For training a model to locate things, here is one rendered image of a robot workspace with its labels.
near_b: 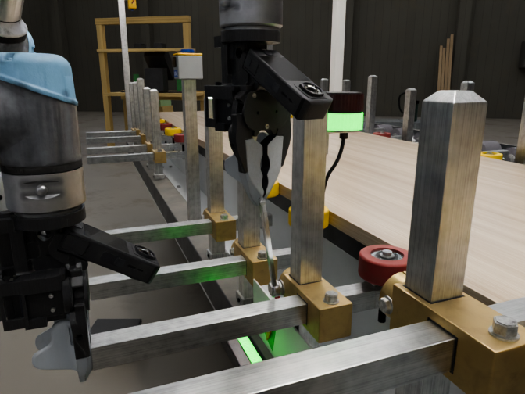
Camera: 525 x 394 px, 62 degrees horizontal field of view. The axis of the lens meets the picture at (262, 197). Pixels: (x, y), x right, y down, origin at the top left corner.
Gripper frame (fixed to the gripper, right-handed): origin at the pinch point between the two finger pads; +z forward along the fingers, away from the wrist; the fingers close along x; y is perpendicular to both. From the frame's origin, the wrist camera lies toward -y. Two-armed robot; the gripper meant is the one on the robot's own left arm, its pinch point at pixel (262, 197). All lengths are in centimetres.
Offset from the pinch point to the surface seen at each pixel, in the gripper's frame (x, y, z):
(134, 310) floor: -48, 153, 101
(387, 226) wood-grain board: -29.9, 0.1, 11.0
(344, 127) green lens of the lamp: -10.8, -4.0, -8.4
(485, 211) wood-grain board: -52, -8, 11
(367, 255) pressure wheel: -14.9, -6.2, 10.3
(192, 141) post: -34, 70, 4
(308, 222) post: -7.0, -1.6, 4.6
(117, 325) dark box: -28, 127, 89
